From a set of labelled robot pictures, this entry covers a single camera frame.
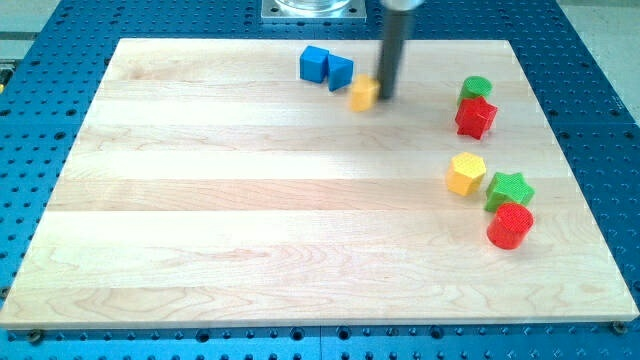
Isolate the green star block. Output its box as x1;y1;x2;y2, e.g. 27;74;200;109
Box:
484;172;535;212

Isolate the blue cube block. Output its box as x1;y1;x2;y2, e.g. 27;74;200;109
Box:
299;46;330;83

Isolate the blue triangular block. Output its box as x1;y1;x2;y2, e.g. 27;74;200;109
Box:
328;54;354;92

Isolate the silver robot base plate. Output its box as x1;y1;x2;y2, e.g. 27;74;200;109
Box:
259;0;367;22

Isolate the red cylinder block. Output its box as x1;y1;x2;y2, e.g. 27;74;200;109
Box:
486;203;534;250

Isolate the light wooden board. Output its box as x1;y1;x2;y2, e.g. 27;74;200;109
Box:
1;39;638;330

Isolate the yellow hexagon block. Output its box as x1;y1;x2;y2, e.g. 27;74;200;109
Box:
445;152;487;196

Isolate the red star block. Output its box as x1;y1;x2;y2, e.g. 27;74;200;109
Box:
455;96;498;140

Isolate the yellow heart block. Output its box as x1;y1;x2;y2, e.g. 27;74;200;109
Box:
349;74;380;112

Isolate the blue perforated metal table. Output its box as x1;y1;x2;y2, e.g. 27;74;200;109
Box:
1;1;639;359

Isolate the green cylinder block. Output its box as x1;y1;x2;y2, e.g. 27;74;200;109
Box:
457;75;493;104

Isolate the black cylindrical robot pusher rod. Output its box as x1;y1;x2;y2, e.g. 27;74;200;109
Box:
377;0;424;100

